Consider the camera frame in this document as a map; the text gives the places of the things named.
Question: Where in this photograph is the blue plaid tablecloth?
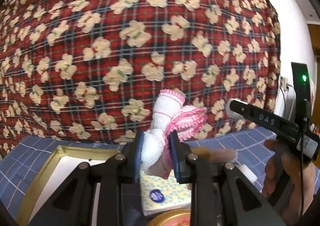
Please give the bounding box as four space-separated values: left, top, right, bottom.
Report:
1 127 275 219

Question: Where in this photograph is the wall power socket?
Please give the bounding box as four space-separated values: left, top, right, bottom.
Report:
279 76 288 91

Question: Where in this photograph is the fluffy white pink puff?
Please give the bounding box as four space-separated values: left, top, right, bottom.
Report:
209 149 238 163

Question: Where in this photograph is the gold rectangular tin box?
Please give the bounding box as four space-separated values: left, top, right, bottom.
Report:
16 145 120 225

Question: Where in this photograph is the yellow tissue pack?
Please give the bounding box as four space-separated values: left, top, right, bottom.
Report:
140 171 191 217

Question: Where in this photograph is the tan sponge block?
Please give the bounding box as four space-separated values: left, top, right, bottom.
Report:
191 147 210 159

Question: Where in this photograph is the round gold tin lid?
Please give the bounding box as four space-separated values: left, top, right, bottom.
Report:
147 209 190 226

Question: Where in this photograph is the pink white knitted cloth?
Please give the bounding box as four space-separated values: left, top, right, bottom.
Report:
140 89 207 179

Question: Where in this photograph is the red plaid bear blanket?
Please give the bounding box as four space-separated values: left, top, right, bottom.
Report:
1 0 280 152

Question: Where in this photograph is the white cable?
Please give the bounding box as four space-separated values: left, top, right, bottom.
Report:
281 84 297 121

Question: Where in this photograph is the right hand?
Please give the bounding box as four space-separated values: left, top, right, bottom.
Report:
262 139 316 225

